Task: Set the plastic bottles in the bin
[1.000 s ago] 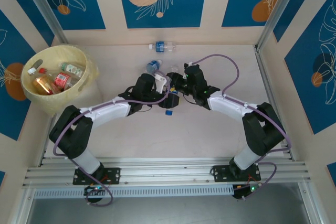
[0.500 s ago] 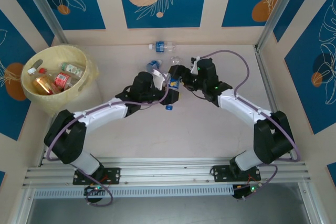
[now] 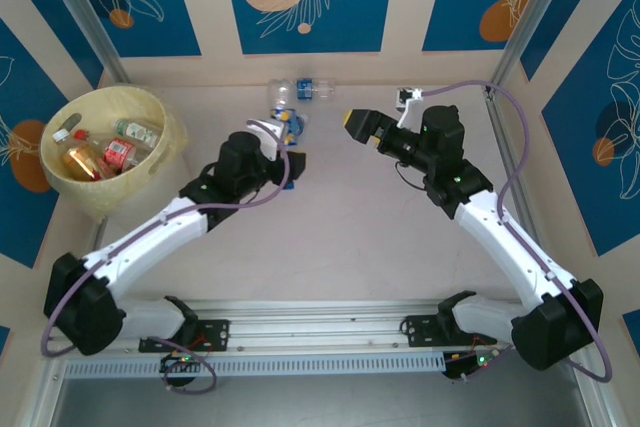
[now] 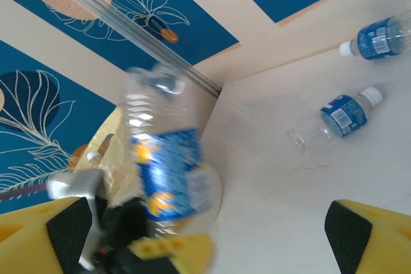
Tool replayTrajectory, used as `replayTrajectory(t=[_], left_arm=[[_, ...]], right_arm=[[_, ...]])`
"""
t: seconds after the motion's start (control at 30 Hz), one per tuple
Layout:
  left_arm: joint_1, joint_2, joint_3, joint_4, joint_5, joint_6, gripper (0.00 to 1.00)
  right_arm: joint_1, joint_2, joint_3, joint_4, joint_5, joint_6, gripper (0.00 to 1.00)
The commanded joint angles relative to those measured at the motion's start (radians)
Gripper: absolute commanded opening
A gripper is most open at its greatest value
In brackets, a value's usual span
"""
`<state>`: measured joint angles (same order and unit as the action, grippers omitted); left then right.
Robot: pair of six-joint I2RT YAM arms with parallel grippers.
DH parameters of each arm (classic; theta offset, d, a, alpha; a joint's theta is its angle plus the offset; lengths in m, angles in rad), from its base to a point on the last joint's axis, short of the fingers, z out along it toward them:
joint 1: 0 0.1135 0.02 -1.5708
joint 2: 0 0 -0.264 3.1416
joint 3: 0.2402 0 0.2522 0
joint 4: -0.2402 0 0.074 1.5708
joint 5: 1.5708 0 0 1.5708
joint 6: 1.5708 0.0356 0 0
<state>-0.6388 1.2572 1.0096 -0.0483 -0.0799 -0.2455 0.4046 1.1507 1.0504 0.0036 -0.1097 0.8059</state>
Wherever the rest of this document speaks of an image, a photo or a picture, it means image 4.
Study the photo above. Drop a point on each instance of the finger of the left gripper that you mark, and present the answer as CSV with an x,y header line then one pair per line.
x,y
189,251

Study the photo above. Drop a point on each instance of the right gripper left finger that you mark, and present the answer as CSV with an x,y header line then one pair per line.
x,y
38,242

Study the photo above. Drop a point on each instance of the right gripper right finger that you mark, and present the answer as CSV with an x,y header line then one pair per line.
x,y
375,245

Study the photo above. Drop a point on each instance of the blue yellow label bottle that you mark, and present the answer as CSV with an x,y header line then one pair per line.
x,y
170,158

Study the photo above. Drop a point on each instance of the cream plastic bin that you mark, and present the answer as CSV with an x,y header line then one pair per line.
x,y
210,187

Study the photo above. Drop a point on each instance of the blue label water bottle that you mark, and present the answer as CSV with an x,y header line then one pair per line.
x,y
343,115
375,41

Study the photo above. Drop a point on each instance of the aluminium corner post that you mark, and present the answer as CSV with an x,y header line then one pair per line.
x,y
128,23

